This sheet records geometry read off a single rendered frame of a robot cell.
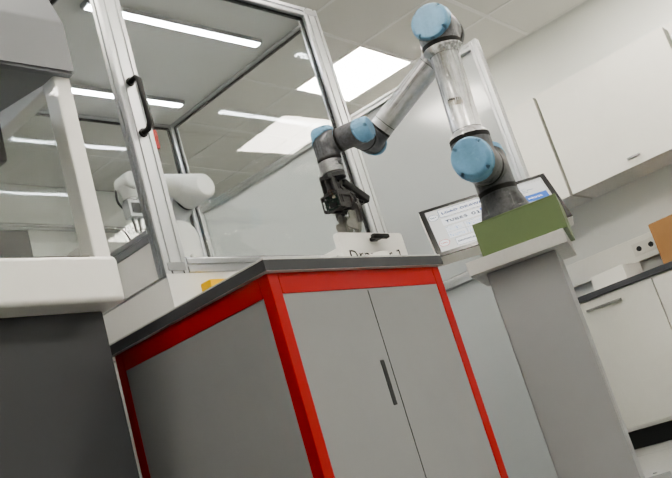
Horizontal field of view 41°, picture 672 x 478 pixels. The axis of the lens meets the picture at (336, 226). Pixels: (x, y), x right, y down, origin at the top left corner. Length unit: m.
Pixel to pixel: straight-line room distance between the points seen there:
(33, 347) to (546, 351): 1.32
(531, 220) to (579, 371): 0.42
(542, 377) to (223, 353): 0.95
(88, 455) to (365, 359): 0.60
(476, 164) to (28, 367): 1.27
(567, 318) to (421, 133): 2.15
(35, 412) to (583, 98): 4.55
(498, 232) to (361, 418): 0.84
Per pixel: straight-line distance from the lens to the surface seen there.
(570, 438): 2.50
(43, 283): 1.93
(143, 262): 2.53
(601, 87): 5.86
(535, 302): 2.51
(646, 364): 5.33
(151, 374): 2.13
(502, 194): 2.61
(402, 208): 4.51
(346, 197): 2.67
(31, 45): 2.21
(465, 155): 2.50
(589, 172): 5.82
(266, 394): 1.85
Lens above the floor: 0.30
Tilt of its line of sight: 15 degrees up
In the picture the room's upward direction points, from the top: 17 degrees counter-clockwise
